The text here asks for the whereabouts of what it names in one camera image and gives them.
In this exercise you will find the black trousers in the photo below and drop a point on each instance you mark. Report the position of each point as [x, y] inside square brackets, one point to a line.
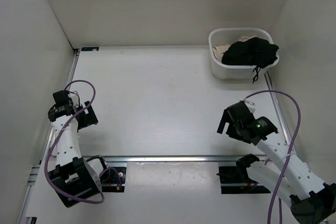
[253, 52]

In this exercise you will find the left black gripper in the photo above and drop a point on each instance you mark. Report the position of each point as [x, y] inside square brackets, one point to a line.
[89, 119]

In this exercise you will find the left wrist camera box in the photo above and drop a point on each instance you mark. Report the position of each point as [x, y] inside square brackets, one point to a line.
[65, 97]

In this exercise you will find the small dark label sticker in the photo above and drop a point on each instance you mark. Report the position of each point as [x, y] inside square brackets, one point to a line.
[89, 48]

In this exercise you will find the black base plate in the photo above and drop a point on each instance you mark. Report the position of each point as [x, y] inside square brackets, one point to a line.
[112, 174]
[233, 184]

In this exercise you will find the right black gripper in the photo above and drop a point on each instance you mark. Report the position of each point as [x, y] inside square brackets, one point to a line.
[226, 118]

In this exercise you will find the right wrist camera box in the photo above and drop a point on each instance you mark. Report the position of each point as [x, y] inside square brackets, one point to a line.
[240, 113]

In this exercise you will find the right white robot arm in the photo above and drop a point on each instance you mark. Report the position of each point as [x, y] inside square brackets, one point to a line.
[310, 199]

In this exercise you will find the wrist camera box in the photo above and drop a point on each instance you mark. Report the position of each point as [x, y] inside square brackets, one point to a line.
[65, 97]
[240, 113]

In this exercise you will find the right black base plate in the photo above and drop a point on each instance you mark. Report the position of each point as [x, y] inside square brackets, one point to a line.
[233, 184]

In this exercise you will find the white plastic basket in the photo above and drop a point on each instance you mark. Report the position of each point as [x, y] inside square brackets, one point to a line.
[228, 36]

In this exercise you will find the beige trousers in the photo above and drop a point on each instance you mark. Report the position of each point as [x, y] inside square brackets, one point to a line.
[219, 51]

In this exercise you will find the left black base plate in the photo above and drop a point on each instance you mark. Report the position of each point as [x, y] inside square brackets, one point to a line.
[112, 174]

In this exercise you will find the aluminium frame rail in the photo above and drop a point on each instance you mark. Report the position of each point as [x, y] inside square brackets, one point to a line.
[185, 158]

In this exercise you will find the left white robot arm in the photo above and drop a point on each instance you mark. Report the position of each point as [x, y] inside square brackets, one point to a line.
[74, 178]

